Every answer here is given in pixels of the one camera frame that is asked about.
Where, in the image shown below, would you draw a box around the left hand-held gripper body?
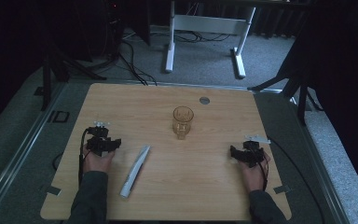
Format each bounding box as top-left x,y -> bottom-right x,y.
85,120 -> 116,157

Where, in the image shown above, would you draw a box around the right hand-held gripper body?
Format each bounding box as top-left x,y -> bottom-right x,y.
241,134 -> 272,169

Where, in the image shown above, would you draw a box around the person's left hand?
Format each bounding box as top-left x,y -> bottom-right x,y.
82,145 -> 116,175

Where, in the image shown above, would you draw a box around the person's right hand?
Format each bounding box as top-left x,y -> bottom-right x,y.
237,151 -> 271,193

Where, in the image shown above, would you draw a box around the long white tube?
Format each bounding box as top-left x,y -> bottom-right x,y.
118,144 -> 152,200

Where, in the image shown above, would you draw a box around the grey tape piece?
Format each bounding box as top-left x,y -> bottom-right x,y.
272,184 -> 292,195
46,185 -> 62,197

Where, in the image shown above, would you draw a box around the clear amber glass cup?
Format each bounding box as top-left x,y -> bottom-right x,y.
172,105 -> 196,141

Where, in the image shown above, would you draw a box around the black tripod stand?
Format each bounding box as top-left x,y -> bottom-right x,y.
247,46 -> 324,127
40,36 -> 108,112

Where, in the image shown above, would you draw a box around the dark computer tower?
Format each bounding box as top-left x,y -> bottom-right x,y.
103,0 -> 127,62

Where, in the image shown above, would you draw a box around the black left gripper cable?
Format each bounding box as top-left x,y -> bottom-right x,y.
77,128 -> 91,187

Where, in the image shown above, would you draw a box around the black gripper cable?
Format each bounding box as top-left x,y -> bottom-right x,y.
77,128 -> 91,187
259,137 -> 326,224

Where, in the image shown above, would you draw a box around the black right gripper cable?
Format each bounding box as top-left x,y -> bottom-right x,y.
259,137 -> 326,224

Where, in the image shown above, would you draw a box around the metal floor rail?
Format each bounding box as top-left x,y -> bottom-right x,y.
0,81 -> 68,217
287,96 -> 351,224

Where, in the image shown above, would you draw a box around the black floor cables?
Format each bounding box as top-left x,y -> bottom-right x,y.
117,29 -> 232,87

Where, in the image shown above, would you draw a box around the white desk frame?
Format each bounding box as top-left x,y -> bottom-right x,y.
164,0 -> 257,79

